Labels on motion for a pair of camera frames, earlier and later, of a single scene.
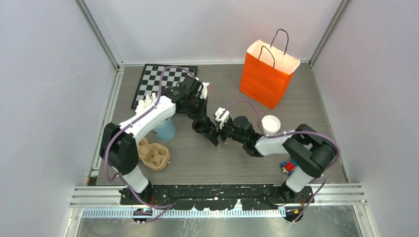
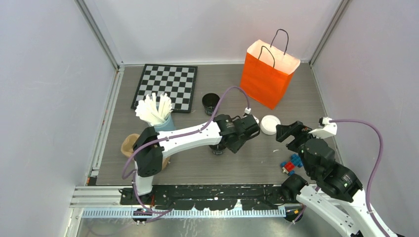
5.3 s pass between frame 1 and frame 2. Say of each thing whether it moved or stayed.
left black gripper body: moved
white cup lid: stayed
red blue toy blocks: stayed
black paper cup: moved
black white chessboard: stayed
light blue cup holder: stayed
